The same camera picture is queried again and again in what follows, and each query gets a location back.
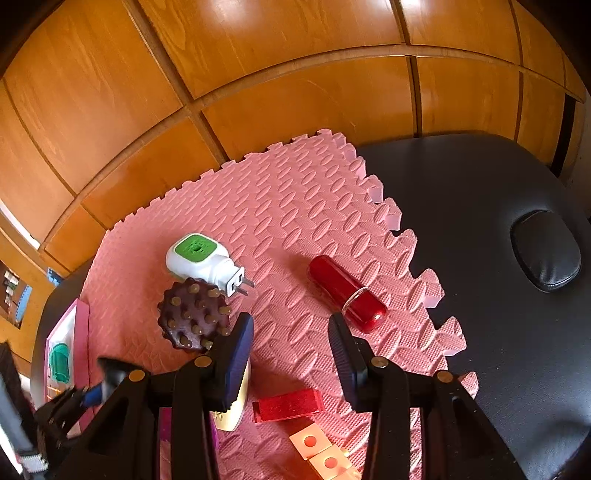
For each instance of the black round table cushion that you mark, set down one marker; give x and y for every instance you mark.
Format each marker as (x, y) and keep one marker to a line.
(545, 251)

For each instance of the brown spiked massage brush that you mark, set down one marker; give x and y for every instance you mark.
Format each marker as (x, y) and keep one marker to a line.
(184, 318)

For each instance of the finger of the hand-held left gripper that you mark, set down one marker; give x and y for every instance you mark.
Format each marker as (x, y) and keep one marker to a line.
(111, 374)

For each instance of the green plastic item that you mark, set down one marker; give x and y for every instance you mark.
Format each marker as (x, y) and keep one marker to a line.
(60, 364)

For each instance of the pink foam mat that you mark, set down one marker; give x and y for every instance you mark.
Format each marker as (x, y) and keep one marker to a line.
(300, 207)

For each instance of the white green plug-in device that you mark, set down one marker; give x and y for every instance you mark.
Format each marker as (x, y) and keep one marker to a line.
(203, 267)

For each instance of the black padded table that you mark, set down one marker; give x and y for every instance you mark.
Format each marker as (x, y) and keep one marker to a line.
(485, 277)

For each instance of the pink white tray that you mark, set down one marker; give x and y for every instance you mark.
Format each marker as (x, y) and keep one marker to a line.
(83, 323)

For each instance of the wooden wardrobe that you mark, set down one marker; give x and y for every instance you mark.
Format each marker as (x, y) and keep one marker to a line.
(277, 46)

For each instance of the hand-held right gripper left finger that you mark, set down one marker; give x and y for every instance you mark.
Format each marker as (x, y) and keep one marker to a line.
(238, 355)

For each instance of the beige carved egg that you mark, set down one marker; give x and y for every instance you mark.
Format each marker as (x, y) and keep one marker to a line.
(228, 420)

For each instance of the orange linked cube toy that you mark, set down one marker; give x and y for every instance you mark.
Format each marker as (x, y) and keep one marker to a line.
(310, 442)

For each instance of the red glossy cylinder case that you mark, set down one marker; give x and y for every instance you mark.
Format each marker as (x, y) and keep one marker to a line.
(337, 281)

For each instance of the red glitter block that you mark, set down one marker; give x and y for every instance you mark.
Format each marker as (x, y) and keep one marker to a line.
(286, 404)

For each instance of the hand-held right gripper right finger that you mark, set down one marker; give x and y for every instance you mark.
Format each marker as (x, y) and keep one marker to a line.
(344, 355)

